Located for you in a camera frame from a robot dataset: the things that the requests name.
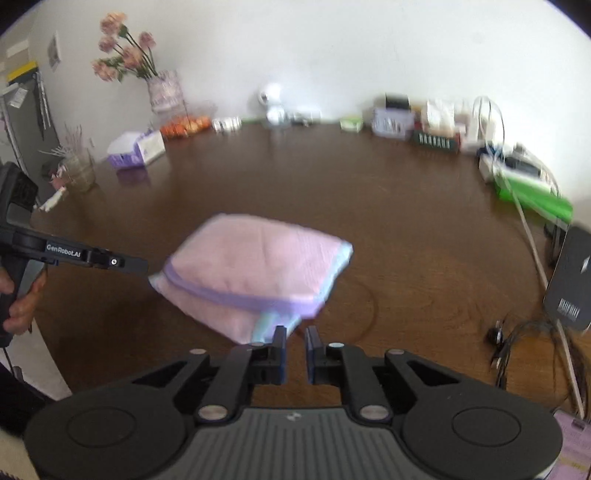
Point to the pale cardboard box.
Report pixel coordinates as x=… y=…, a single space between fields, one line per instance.
x=18 y=48

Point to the pile of oranges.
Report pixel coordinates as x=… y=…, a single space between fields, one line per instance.
x=184 y=127

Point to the white security camera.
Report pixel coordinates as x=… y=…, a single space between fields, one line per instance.
x=273 y=104

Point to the person's dark clothing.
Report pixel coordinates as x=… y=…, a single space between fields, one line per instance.
x=23 y=401

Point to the green tissue pack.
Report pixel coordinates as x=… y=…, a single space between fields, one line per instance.
x=351 y=123

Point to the white charger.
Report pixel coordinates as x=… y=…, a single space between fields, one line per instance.
x=471 y=127

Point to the clear glass jar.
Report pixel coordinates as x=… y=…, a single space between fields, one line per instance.
x=81 y=173

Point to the paper note on wall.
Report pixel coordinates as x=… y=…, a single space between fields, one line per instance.
x=55 y=50

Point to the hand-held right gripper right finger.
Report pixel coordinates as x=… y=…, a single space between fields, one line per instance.
x=313 y=355

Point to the person's left hand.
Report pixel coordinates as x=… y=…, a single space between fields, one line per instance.
x=25 y=314

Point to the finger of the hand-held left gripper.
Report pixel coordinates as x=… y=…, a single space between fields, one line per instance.
x=120 y=264

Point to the small white bottles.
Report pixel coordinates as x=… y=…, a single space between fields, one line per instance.
x=226 y=124

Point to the dark green box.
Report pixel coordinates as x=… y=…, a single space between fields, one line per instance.
x=436 y=142

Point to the dark grey cabinet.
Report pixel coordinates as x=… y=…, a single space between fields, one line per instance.
x=25 y=134

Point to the pink paper sheet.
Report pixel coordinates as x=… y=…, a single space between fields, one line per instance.
x=575 y=443

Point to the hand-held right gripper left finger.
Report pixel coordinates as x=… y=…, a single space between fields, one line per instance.
x=277 y=353

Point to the crumpled white plastic bag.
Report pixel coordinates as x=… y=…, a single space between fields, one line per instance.
x=438 y=111

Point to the purple white tissue box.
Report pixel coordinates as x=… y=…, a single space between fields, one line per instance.
x=136 y=150

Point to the pink artificial flowers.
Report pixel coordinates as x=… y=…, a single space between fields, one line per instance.
x=124 y=50

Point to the pink purple-trimmed mesh garment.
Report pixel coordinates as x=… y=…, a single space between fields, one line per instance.
x=249 y=258

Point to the white power strip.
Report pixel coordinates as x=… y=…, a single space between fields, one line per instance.
x=489 y=168

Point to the small white pink figurine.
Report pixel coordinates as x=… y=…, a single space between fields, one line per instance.
x=53 y=198

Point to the black rectangular device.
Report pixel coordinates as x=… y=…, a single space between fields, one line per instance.
x=397 y=101

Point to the yellow flat item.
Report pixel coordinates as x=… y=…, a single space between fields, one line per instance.
x=22 y=71

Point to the white floral tin box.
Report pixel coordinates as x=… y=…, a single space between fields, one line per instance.
x=392 y=123

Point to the small white device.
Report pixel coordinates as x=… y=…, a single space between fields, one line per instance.
x=307 y=116

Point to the patterned glass flower vase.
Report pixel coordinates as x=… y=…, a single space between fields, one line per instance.
x=164 y=92

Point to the bright green box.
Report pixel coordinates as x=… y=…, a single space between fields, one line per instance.
x=540 y=201

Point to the dried flower bouquet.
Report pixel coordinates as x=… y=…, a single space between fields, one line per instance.
x=69 y=141

